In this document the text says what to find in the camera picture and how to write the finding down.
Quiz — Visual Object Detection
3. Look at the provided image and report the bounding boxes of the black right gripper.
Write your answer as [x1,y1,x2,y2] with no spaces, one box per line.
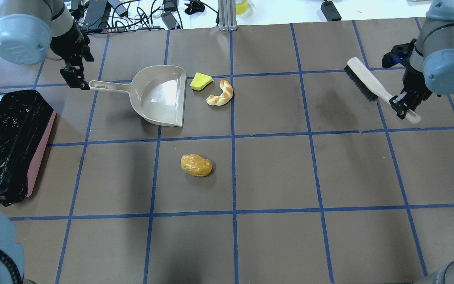
[389,67,432,120]

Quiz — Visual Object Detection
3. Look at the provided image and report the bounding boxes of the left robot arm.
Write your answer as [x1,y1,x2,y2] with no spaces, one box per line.
[0,0,94,284]

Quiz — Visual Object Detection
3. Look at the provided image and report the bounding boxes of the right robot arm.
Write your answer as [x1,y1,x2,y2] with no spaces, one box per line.
[382,0,454,284]

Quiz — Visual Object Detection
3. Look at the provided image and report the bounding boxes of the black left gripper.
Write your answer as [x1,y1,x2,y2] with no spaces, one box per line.
[50,22,95,90]

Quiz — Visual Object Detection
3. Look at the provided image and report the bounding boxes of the aluminium frame post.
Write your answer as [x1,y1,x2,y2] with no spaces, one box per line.
[218,0,238,31]

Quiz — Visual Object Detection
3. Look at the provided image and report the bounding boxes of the beige plastic dustpan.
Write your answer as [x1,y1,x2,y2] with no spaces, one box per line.
[88,65,187,127]

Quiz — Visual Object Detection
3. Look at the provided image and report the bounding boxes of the yellow potato toy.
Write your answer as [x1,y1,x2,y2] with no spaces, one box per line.
[180,153,213,177]

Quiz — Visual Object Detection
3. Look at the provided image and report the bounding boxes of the black power brick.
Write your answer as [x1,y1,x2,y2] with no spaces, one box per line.
[82,0,111,32]

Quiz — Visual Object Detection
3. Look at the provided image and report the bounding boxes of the white hand brush black bristles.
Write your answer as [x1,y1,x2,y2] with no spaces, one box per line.
[344,57,421,124]

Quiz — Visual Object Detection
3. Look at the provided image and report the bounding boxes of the braided bread piece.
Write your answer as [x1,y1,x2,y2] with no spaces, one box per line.
[206,79,234,106]

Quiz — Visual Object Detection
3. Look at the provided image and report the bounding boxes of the yellow tape roll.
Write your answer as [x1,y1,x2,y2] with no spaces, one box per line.
[235,0,253,16]

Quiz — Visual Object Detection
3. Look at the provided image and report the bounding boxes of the black power adapter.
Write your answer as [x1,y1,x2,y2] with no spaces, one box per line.
[160,11,181,30]

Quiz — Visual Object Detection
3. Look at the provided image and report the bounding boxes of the yellow green sponge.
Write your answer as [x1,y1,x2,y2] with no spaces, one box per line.
[190,72,213,92]

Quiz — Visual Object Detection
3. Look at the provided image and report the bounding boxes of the bin with black bag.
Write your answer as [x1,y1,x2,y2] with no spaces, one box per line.
[0,90,53,206]

